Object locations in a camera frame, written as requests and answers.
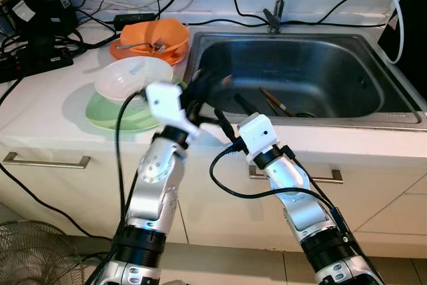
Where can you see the stainless steel sink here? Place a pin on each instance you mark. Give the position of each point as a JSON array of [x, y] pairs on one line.
[[320, 65]]

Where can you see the white bowl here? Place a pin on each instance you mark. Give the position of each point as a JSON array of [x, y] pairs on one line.
[[127, 75]]

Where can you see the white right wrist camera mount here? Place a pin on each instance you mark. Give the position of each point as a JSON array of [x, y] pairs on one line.
[[257, 135]]

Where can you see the black labelled power adapter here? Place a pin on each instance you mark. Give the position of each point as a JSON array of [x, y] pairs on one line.
[[47, 18]]

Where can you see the orange bowl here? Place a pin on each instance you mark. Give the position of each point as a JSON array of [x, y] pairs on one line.
[[143, 31]]

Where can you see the black appliance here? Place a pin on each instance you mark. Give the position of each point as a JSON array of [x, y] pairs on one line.
[[410, 25]]

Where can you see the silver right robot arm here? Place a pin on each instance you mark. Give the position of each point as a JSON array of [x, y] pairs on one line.
[[300, 205]]

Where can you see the white kitchen cabinet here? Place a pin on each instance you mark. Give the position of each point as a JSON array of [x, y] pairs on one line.
[[220, 211]]

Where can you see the orange plate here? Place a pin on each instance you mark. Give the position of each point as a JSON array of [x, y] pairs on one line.
[[175, 60]]

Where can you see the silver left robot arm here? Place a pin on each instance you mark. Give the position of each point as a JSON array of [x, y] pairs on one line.
[[157, 178]]

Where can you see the brown wooden chopstick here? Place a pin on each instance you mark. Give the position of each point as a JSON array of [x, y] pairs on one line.
[[281, 105], [272, 101]]

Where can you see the small black adapter box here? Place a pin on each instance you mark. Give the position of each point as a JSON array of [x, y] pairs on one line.
[[137, 21]]

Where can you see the metal fork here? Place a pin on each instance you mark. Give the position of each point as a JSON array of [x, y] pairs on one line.
[[160, 46]]

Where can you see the black power strip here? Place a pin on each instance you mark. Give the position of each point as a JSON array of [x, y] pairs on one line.
[[33, 65]]

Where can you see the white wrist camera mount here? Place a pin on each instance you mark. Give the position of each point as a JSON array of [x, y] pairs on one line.
[[163, 101], [257, 135]]

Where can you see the green plate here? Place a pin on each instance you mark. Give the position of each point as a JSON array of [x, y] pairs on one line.
[[107, 115]]

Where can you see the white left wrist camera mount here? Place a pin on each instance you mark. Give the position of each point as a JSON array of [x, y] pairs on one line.
[[163, 101]]

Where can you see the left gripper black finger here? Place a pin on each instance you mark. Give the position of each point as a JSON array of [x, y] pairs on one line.
[[207, 81], [219, 95]]

